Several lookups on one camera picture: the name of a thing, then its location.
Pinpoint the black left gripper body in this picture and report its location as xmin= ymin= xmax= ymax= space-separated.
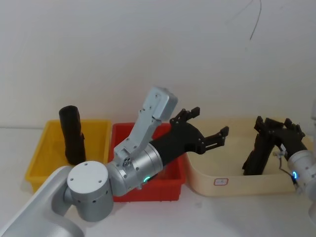
xmin=149 ymin=121 xmax=206 ymax=166

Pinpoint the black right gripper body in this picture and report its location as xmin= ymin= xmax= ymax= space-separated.
xmin=262 ymin=119 xmax=309 ymax=157

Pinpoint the dark brown handle-shaped object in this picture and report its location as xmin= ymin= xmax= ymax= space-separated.
xmin=58 ymin=105 xmax=87 ymax=166
xmin=241 ymin=132 xmax=275 ymax=177

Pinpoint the cream plastic tray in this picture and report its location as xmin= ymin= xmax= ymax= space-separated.
xmin=185 ymin=118 xmax=315 ymax=197

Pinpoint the red plastic bin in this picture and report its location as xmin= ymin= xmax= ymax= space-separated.
xmin=108 ymin=122 xmax=187 ymax=203

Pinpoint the white table cloth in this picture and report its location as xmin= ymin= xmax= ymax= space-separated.
xmin=0 ymin=124 xmax=316 ymax=237

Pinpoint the yellow plastic bin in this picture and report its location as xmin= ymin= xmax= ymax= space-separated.
xmin=25 ymin=119 xmax=113 ymax=194

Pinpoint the thin wrist cable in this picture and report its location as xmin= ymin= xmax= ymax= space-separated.
xmin=272 ymin=145 xmax=297 ymax=189

